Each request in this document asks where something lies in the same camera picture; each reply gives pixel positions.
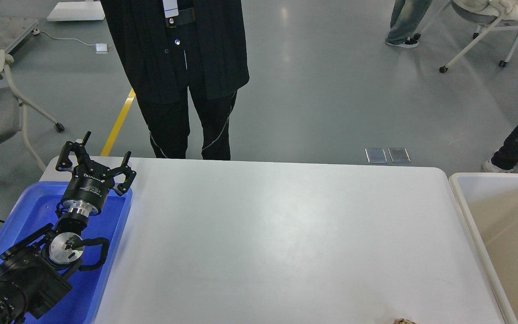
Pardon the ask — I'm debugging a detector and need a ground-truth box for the white flat board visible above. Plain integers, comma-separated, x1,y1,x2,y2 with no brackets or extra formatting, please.
46,0,105,21

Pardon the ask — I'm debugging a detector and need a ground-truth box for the metal floor plate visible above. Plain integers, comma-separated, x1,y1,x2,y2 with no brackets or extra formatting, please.
365,148,387,164
388,148,411,163

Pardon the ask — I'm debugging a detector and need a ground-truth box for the left metal floor plate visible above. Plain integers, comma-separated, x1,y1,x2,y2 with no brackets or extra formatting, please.
365,148,387,164

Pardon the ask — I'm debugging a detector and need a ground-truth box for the white power adapter with cable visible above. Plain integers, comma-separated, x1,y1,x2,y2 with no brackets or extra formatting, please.
31,28,110,54

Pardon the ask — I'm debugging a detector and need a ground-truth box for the white rolling chair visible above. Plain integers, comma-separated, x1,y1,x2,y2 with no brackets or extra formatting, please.
412,0,518,73

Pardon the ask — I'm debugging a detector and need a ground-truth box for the right metal floor plate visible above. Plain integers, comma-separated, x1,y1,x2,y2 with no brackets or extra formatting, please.
388,148,411,163

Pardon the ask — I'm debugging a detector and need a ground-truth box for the brown paper ball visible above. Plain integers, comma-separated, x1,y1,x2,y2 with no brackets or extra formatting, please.
393,318,416,324

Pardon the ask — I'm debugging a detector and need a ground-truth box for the person in grey jeans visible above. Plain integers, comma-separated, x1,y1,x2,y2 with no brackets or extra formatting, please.
385,0,432,49

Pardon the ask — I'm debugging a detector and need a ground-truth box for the grey metal platform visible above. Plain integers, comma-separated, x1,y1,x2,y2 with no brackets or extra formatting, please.
0,17,39,54

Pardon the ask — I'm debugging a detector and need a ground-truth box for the blue plastic tray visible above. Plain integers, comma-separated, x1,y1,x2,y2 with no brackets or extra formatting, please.
0,182,133,324

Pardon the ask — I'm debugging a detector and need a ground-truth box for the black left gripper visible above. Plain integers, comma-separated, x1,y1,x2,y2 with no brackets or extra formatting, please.
55,131,137,216

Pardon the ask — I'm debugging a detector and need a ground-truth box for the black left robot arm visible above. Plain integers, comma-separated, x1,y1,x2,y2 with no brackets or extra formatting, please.
0,132,136,324

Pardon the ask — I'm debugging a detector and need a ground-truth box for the person in black clothes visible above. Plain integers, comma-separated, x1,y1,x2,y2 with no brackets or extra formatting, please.
101,0,250,161

